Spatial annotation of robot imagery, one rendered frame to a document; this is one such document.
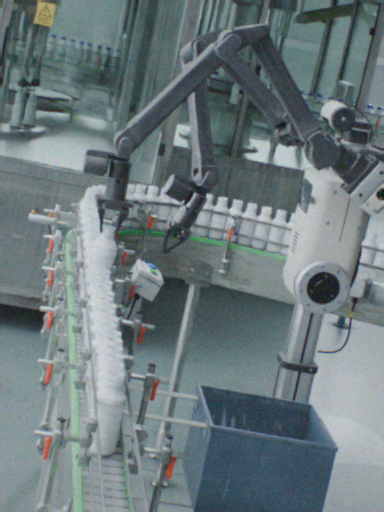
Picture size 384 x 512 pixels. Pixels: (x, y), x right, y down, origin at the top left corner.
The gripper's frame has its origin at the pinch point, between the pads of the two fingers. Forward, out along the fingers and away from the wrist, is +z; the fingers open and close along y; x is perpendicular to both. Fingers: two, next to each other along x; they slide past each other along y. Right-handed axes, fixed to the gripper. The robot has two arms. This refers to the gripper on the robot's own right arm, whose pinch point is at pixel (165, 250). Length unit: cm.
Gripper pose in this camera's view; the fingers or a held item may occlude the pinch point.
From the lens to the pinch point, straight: 386.6
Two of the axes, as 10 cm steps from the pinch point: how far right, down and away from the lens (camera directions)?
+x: 8.4, 5.0, 2.0
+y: 1.0, 2.1, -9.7
